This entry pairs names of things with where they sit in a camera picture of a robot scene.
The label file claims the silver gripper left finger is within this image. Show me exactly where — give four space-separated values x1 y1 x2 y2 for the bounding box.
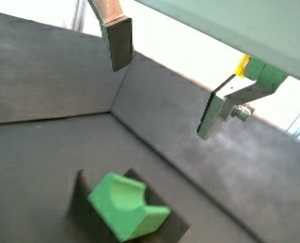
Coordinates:
87 0 134 71

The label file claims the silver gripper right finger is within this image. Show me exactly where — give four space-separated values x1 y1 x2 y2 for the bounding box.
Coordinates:
197 54 288 140

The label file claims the green arch block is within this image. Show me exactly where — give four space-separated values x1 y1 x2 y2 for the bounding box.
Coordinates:
87 173 171 242

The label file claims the black curved fixture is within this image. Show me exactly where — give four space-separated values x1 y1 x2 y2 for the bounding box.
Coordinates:
67 169 189 243

